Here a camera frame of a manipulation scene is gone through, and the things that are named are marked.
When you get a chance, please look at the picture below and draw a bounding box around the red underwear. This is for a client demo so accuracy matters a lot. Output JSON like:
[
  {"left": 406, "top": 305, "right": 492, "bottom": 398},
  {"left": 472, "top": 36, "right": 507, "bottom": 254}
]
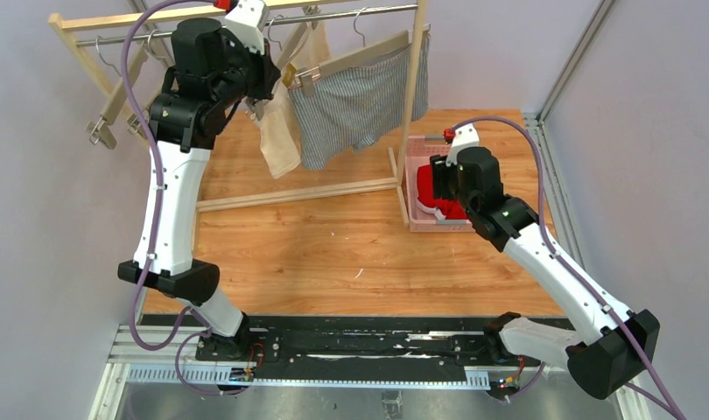
[{"left": 416, "top": 165, "right": 467, "bottom": 221}]

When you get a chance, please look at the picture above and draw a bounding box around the beige clip hanger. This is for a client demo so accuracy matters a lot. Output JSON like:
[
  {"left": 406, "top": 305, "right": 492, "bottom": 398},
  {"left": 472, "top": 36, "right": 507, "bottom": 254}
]
[
  {"left": 86, "top": 36, "right": 148, "bottom": 150},
  {"left": 125, "top": 29, "right": 176, "bottom": 137},
  {"left": 245, "top": 20, "right": 319, "bottom": 122},
  {"left": 291, "top": 1, "right": 429, "bottom": 101}
]

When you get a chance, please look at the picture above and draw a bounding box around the cream underwear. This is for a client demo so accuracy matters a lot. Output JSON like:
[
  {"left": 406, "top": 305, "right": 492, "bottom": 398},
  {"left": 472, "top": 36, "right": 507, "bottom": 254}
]
[{"left": 252, "top": 23, "right": 330, "bottom": 179}]

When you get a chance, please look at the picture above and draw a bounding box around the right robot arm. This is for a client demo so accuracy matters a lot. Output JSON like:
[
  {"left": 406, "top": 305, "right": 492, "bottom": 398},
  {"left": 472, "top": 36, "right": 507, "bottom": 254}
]
[{"left": 430, "top": 146, "right": 660, "bottom": 400}]

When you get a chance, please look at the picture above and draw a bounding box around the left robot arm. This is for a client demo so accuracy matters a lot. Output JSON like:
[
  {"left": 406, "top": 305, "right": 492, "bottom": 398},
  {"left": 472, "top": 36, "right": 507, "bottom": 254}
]
[{"left": 117, "top": 17, "right": 280, "bottom": 360}]

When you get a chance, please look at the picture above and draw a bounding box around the striped grey underwear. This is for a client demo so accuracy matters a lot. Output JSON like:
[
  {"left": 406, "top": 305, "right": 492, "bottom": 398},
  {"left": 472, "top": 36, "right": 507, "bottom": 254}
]
[{"left": 288, "top": 31, "right": 411, "bottom": 171}]

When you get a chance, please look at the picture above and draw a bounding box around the empty beige clip hanger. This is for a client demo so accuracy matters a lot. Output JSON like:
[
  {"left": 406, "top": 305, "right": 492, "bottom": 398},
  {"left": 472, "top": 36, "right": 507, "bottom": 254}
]
[{"left": 86, "top": 36, "right": 148, "bottom": 150}]

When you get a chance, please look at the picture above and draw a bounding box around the pink plastic basket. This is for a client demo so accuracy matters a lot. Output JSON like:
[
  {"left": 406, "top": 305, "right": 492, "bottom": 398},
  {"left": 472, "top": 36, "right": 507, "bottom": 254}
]
[{"left": 404, "top": 136, "right": 472, "bottom": 234}]

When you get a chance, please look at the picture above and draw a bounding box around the wooden clothes rack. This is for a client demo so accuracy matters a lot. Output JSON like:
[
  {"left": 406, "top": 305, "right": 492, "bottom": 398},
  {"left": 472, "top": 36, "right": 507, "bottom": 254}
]
[{"left": 47, "top": 1, "right": 415, "bottom": 224}]

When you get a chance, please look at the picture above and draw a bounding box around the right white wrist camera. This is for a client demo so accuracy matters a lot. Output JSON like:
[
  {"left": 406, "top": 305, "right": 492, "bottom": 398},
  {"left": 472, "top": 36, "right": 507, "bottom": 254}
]
[{"left": 444, "top": 123, "right": 480, "bottom": 166}]

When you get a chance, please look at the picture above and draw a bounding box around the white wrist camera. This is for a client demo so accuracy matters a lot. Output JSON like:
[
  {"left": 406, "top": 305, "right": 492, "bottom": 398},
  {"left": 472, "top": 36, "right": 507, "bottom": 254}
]
[
  {"left": 225, "top": 0, "right": 270, "bottom": 55},
  {"left": 444, "top": 123, "right": 480, "bottom": 166}
]

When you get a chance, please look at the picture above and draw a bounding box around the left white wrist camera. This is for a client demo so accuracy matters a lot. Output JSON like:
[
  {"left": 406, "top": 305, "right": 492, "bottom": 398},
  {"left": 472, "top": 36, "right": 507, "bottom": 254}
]
[{"left": 225, "top": 0, "right": 270, "bottom": 55}]

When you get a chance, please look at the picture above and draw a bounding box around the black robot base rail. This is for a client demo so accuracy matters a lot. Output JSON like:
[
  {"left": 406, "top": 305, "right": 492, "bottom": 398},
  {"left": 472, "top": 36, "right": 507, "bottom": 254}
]
[{"left": 109, "top": 314, "right": 538, "bottom": 391}]

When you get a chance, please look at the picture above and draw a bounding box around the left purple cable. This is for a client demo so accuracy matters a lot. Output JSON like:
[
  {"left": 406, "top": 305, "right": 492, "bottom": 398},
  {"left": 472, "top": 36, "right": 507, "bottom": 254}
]
[{"left": 120, "top": 0, "right": 251, "bottom": 398}]

